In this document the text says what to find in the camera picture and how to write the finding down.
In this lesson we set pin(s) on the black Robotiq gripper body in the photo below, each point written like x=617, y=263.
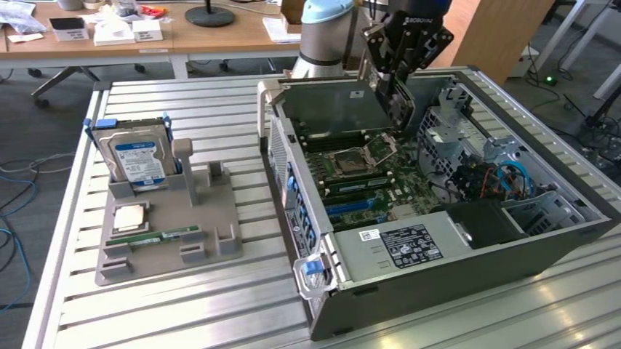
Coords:
x=414, y=34

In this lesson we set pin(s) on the Nvidia Quadro graphics card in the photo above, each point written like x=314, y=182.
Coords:
x=404, y=112

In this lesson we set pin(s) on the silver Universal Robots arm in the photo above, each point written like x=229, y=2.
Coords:
x=319, y=40

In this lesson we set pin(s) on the wooden cabinet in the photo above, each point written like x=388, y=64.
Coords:
x=494, y=36

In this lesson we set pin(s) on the metal socket cover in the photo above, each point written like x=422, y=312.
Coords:
x=371, y=152

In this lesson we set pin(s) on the white floor box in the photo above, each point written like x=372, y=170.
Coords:
x=526, y=63

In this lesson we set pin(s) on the perforated metal drive cage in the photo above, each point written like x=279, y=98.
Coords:
x=460, y=145

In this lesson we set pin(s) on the CPU socket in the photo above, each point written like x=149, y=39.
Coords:
x=348, y=163

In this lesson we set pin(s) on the brown cardboard box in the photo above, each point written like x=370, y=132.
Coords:
x=291, y=14

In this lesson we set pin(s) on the stack of papers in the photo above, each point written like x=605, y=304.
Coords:
x=280, y=34

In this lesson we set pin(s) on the green motherboard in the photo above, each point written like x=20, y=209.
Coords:
x=412, y=189

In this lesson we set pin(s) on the blue expansion slot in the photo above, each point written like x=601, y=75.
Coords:
x=351, y=207

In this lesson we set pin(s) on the wooden desk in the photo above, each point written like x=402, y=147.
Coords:
x=217, y=40

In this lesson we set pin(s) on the black fan shroud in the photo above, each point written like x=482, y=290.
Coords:
x=479, y=225

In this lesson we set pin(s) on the black round lamp base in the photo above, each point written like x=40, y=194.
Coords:
x=209, y=17

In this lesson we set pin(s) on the grey power supply unit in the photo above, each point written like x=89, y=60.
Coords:
x=368, y=254

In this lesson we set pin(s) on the metal disk bay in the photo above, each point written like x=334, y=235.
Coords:
x=547, y=214

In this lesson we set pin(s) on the blue case latch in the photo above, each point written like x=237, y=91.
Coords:
x=311, y=267

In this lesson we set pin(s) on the small white box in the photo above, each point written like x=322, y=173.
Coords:
x=147, y=31

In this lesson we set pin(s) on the red small item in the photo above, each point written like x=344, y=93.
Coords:
x=152, y=12

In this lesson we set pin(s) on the black open PC case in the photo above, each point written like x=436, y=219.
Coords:
x=436, y=283

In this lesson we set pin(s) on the grey printed parts rack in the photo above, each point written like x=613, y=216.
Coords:
x=169, y=203

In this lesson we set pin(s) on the hard disk in blue caddy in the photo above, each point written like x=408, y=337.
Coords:
x=135, y=156

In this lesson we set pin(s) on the white tape holder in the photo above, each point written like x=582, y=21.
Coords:
x=113, y=34

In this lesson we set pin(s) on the green RAM stick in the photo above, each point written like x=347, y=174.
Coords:
x=149, y=237

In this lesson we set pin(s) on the silver CPU chip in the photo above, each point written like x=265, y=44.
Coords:
x=128, y=220

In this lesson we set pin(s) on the white box with black top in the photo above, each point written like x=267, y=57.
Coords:
x=69, y=29

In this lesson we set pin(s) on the grey cup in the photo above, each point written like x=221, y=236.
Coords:
x=69, y=4

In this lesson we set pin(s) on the white paper label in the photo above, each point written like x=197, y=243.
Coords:
x=24, y=38

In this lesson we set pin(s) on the clear plastic bag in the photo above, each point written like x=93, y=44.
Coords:
x=18, y=16

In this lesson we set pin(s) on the white desk frame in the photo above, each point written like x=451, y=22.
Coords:
x=610, y=81

